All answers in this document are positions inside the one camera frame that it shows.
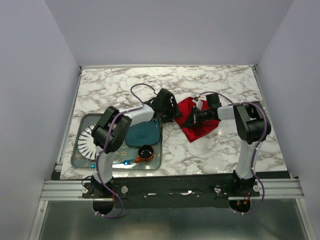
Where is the glass rectangular tray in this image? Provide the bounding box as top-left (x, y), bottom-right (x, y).
top-left (70, 113), bottom-right (162, 171)

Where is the blue handled utensil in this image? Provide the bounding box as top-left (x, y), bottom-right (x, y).
top-left (89, 159), bottom-right (137, 169)

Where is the black mounting base plate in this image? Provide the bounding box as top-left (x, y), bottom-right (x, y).
top-left (82, 173), bottom-right (260, 209)

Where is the aluminium frame rail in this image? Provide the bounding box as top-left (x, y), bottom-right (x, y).
top-left (40, 178), bottom-right (305, 201)

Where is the teal square plate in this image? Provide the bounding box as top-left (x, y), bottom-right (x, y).
top-left (125, 119), bottom-right (161, 148)

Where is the brown ceramic cup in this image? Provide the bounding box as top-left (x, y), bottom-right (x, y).
top-left (134, 145), bottom-right (155, 164)

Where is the red cloth napkin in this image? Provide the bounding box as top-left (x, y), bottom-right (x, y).
top-left (174, 97), bottom-right (220, 143)

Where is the white blue striped plate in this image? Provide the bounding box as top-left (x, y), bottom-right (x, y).
top-left (77, 124), bottom-right (97, 161)

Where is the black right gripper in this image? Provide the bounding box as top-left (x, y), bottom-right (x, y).
top-left (182, 106), bottom-right (212, 129)

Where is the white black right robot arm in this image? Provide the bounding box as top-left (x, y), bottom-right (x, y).
top-left (182, 101), bottom-right (272, 196)

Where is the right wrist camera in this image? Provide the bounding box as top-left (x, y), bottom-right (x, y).
top-left (195, 92), bottom-right (222, 110)

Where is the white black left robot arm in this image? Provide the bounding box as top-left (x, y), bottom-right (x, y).
top-left (91, 88), bottom-right (181, 198)

